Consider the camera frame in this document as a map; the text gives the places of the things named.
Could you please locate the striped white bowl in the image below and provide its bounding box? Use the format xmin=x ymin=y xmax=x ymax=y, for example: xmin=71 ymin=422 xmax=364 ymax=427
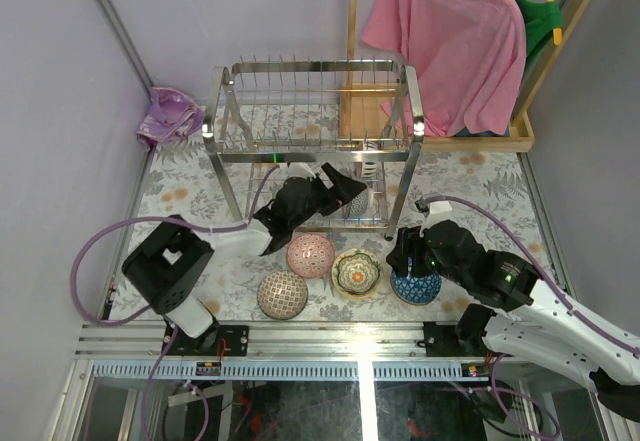
xmin=360 ymin=141 xmax=379 ymax=179

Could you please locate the blue triangle patterned bowl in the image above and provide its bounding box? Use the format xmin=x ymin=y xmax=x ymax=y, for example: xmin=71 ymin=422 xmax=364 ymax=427
xmin=390 ymin=271 xmax=442 ymax=306

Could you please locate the steel two-tier dish rack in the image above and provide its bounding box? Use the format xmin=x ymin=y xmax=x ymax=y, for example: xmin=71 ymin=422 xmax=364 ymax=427
xmin=202 ymin=59 xmax=425 ymax=239

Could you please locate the black white patterned bowl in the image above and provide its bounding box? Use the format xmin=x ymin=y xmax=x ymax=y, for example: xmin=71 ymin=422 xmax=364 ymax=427
xmin=344 ymin=187 xmax=373 ymax=219

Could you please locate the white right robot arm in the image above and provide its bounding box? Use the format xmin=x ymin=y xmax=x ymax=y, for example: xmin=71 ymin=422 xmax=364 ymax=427
xmin=386 ymin=220 xmax=639 ymax=421

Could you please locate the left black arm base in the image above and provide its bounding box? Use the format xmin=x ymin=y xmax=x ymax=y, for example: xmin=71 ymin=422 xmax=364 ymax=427
xmin=167 ymin=325 xmax=250 ymax=358

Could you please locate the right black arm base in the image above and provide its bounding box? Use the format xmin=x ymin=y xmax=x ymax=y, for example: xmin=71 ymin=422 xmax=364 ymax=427
xmin=422 ymin=322 xmax=490 ymax=358

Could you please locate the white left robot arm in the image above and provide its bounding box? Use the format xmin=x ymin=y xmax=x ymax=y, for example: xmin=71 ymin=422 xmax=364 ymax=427
xmin=121 ymin=163 xmax=367 ymax=356

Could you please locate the red patterned bowl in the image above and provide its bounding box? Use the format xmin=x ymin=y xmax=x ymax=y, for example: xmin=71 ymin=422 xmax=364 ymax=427
xmin=286 ymin=233 xmax=335 ymax=279

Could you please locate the yellow rimmed floral bowl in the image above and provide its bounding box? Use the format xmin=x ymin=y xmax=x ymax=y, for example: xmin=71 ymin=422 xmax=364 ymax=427
xmin=330 ymin=248 xmax=384 ymax=299

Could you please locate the wooden clothes stand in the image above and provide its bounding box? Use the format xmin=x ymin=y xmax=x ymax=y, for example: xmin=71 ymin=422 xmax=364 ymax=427
xmin=339 ymin=0 xmax=591 ymax=153

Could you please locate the brown lattice patterned bowl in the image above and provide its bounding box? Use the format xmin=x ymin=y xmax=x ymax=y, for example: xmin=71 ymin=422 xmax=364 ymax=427
xmin=257 ymin=271 xmax=308 ymax=320

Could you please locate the purple crumpled cloth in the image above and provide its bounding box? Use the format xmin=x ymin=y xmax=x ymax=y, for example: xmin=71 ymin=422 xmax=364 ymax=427
xmin=136 ymin=87 xmax=204 ymax=151

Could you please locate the pink t-shirt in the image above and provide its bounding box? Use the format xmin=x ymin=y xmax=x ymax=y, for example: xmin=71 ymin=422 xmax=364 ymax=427
xmin=361 ymin=0 xmax=526 ymax=137

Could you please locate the green t-shirt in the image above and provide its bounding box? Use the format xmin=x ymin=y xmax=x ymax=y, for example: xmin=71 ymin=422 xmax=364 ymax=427
xmin=515 ymin=0 xmax=564 ymax=71

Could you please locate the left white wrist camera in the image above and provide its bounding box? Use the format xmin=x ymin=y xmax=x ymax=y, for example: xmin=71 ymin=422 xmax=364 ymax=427
xmin=278 ymin=162 xmax=316 ymax=179

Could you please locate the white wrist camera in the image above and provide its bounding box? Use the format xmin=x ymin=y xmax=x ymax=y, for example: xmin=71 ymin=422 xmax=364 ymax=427
xmin=278 ymin=162 xmax=316 ymax=179
xmin=415 ymin=200 xmax=453 ymax=232

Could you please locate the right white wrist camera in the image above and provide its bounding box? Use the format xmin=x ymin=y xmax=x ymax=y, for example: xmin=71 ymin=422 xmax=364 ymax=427
xmin=415 ymin=200 xmax=453 ymax=232

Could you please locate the aluminium rail frame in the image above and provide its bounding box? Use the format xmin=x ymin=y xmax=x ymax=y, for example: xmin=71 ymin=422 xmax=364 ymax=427
xmin=49 ymin=150 xmax=640 ymax=441

